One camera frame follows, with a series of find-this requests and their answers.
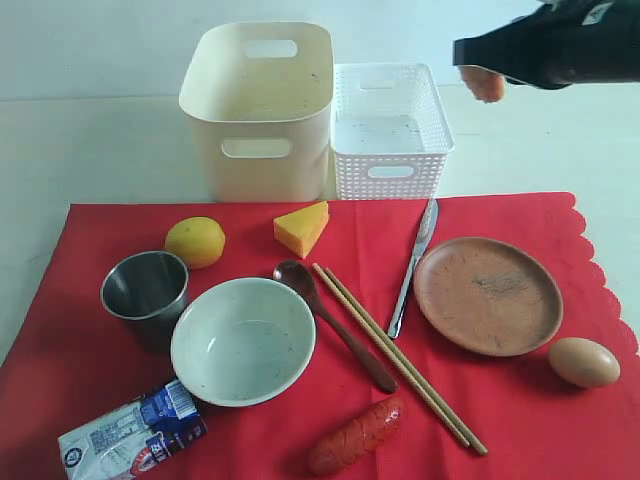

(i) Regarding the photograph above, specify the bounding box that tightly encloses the dark wooden spoon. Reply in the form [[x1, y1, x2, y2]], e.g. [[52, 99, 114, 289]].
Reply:
[[272, 259, 398, 394]]

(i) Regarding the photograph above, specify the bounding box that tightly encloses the brown wooden plate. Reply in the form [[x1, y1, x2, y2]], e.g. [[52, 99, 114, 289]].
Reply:
[[413, 236, 564, 357]]

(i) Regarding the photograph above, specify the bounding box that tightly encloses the orange cheese wedge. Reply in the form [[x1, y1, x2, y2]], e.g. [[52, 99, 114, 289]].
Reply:
[[273, 201, 330, 259]]

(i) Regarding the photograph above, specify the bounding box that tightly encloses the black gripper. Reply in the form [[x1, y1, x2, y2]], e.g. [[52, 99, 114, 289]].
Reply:
[[452, 9, 566, 91]]

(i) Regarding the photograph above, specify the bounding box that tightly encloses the white woven plastic basket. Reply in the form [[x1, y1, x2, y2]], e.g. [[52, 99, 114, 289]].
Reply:
[[330, 63, 454, 200]]

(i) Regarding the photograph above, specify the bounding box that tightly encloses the red sausage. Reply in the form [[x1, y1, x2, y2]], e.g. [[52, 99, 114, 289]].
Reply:
[[306, 397, 404, 476]]

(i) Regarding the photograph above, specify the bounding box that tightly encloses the blue white milk carton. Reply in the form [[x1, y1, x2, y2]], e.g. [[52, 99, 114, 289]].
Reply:
[[58, 378, 207, 479]]

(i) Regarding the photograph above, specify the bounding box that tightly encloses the white ceramic bowl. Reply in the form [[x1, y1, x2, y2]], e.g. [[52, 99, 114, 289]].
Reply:
[[170, 277, 317, 408]]

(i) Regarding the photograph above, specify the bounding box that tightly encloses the brown egg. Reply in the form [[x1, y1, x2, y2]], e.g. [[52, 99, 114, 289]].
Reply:
[[548, 337, 621, 388]]

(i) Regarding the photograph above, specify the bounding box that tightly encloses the silver table knife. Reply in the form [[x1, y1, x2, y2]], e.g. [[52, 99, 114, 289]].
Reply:
[[387, 198, 440, 340]]

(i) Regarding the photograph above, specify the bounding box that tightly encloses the stainless steel cup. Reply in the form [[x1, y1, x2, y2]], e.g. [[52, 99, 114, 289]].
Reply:
[[100, 250, 189, 353]]

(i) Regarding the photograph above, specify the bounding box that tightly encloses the red table cloth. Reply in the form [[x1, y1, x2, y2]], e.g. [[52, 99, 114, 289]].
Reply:
[[1, 193, 639, 479]]

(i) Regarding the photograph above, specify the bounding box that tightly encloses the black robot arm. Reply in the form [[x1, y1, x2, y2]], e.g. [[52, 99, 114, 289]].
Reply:
[[453, 0, 639, 90]]

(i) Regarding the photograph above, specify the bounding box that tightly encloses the orange carrot piece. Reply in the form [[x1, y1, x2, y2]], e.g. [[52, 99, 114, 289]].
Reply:
[[459, 66, 506, 103]]

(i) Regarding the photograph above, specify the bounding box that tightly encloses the cream plastic bin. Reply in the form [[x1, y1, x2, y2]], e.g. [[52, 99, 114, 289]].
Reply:
[[178, 21, 334, 202]]

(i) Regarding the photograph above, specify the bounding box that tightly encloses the yellow lemon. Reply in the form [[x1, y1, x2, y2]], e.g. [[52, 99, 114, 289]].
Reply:
[[164, 216, 226, 270]]

